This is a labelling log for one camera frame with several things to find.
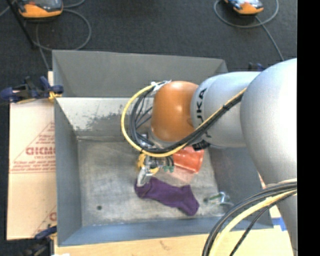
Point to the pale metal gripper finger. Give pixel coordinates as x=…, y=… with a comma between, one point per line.
x=148, y=178
x=141, y=177

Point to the clear glass object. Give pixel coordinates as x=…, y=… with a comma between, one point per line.
x=220, y=200

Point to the brown cardboard board red print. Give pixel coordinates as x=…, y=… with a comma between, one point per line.
x=30, y=190

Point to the black cylinder on white bracket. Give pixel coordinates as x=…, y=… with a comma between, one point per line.
x=200, y=145

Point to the purple sock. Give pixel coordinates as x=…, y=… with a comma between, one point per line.
x=170, y=195

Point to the grey metal bin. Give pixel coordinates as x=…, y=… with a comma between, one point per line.
x=107, y=180

